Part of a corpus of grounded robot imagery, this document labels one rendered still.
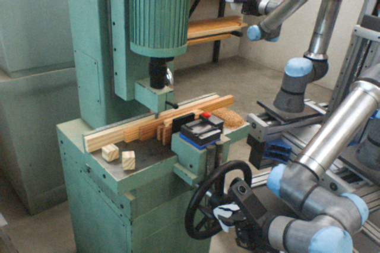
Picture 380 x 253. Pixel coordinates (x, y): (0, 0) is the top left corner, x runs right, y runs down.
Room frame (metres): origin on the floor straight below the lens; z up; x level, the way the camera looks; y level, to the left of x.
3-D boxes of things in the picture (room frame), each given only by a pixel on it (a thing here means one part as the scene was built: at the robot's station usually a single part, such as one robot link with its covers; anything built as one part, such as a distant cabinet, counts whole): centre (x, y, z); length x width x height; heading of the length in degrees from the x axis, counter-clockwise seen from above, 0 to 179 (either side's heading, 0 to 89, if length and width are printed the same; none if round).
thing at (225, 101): (1.10, -0.01, 0.92); 0.54 x 0.02 x 0.04; 133
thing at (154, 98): (1.03, 0.10, 1.03); 0.14 x 0.07 x 0.09; 43
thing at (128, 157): (0.79, 0.15, 0.92); 0.04 x 0.03 x 0.05; 104
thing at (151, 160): (0.96, -0.01, 0.87); 0.61 x 0.30 x 0.06; 133
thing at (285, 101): (1.49, -0.53, 0.87); 0.15 x 0.15 x 0.10
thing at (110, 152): (0.83, 0.21, 0.92); 0.04 x 0.04 x 0.04; 45
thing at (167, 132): (1.00, -0.03, 0.93); 0.22 x 0.01 x 0.06; 133
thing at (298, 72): (1.49, -0.53, 0.98); 0.13 x 0.12 x 0.14; 133
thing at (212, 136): (0.90, -0.07, 0.99); 0.13 x 0.11 x 0.06; 133
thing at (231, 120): (1.14, -0.18, 0.92); 0.14 x 0.09 x 0.04; 43
